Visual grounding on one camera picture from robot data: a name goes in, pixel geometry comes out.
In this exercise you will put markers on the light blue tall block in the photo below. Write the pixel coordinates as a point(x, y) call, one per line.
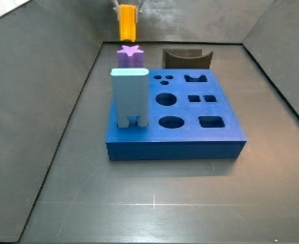
point(131, 94)

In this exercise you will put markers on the black curved holder stand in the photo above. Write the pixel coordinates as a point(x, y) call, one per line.
point(186, 59)

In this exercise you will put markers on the blue shape sorter board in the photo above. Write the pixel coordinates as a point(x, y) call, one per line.
point(192, 122)

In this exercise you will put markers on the yellow arch block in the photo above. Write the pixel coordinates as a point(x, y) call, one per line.
point(128, 22)

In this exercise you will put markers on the purple star prism block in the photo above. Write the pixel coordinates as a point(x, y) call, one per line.
point(131, 57)

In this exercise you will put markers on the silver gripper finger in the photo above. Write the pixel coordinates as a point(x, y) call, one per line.
point(140, 3)
point(116, 5)

